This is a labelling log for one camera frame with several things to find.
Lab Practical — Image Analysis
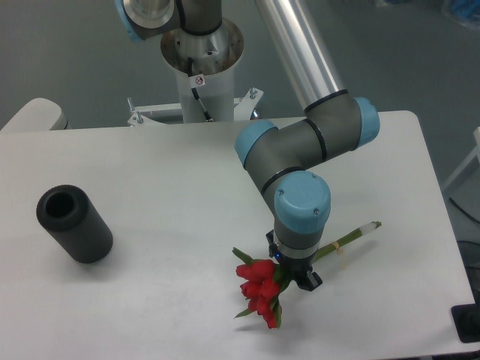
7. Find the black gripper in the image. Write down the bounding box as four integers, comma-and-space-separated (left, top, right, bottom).
265, 230, 323, 292

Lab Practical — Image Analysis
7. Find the red tulip bouquet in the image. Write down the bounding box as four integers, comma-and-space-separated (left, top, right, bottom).
232, 220, 382, 329

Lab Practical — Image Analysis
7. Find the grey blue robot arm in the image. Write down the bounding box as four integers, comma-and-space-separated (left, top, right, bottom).
115, 1, 380, 291

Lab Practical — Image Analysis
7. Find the black device table edge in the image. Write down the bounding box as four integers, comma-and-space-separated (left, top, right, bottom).
451, 304, 479, 344

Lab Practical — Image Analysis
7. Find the black cylindrical vase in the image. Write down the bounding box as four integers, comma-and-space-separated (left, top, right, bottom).
36, 184, 113, 264

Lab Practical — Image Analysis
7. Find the white chair left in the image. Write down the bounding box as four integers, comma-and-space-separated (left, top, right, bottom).
1, 97, 71, 134

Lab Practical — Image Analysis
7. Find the blue items top right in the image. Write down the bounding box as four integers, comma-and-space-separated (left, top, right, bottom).
447, 0, 479, 28

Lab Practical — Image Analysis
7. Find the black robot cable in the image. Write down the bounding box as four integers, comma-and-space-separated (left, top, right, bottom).
185, 55, 215, 123

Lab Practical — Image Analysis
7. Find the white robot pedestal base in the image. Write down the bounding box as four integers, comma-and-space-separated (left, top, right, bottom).
127, 18, 263, 127

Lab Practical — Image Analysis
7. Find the white frame right edge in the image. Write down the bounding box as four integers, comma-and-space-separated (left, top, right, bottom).
440, 127, 479, 197

